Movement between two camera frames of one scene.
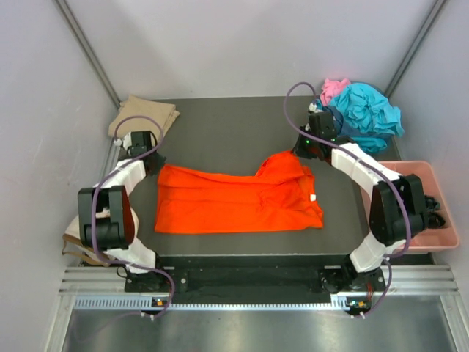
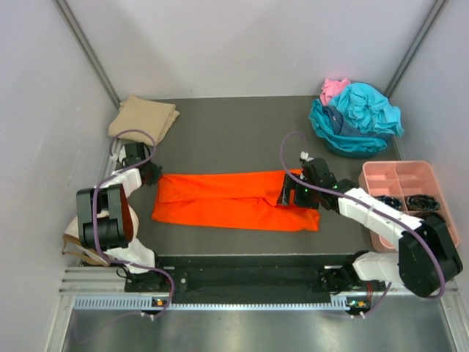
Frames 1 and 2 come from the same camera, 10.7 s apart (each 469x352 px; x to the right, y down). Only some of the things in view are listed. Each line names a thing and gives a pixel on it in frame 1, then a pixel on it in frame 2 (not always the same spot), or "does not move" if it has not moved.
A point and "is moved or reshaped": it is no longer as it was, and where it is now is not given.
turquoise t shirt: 371,115 does not move
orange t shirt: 281,196 is moved or reshaped
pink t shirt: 331,88 does not move
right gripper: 299,151 → 284,198
